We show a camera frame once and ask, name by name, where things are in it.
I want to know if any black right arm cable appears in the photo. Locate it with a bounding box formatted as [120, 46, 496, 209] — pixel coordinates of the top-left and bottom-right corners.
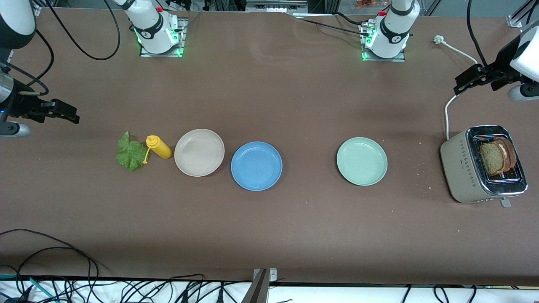
[42, 0, 121, 61]

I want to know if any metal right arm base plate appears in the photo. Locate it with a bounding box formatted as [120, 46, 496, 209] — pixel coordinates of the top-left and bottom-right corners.
[139, 18, 188, 58]

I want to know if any grey power strip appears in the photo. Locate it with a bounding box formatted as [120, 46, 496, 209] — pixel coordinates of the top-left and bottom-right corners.
[245, 0, 308, 13]

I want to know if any long black looped cable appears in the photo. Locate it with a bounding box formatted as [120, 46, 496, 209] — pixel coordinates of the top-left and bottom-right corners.
[0, 229, 111, 303]

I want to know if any teal cable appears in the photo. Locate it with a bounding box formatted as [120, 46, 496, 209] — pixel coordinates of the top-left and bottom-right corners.
[0, 274, 57, 303]

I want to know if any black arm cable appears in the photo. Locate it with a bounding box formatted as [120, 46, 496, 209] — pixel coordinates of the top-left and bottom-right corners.
[466, 0, 491, 69]
[42, 0, 121, 61]

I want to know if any white toaster power cable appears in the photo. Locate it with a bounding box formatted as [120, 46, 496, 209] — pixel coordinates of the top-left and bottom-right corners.
[434, 35, 478, 141]

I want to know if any light green round plate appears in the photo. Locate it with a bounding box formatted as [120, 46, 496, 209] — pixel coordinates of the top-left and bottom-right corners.
[336, 137, 388, 186]

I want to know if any black cable on table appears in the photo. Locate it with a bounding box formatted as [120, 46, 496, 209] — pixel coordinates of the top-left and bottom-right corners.
[295, 12, 372, 37]

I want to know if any beige chrome toaster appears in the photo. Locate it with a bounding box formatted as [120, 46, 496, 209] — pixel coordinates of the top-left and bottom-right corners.
[440, 125, 528, 208]

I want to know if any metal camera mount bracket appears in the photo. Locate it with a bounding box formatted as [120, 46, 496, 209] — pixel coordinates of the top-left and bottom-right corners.
[242, 268, 278, 303]

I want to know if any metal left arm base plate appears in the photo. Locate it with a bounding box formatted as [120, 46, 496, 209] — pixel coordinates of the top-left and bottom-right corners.
[359, 21, 407, 63]

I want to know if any blue round plate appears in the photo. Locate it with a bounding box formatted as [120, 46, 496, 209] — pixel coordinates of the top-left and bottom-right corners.
[230, 141, 283, 191]

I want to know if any aluminium profile bar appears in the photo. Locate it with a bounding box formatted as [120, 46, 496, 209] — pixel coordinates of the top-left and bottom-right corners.
[507, 0, 539, 29]

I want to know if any yellow mustard squeeze bottle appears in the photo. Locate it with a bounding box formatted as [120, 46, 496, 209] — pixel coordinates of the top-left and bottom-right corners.
[143, 135, 173, 164]

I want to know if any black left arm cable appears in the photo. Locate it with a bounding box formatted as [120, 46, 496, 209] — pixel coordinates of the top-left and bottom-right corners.
[466, 0, 491, 69]

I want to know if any beige round plate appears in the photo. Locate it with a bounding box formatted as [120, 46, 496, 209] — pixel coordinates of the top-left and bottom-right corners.
[174, 128, 225, 177]

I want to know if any green lettuce leaf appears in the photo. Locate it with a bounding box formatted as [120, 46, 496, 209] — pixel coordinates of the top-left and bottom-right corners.
[116, 131, 149, 172]

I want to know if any brown bread slice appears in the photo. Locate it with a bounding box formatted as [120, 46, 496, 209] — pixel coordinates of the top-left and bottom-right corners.
[494, 138, 517, 171]
[480, 142, 506, 176]

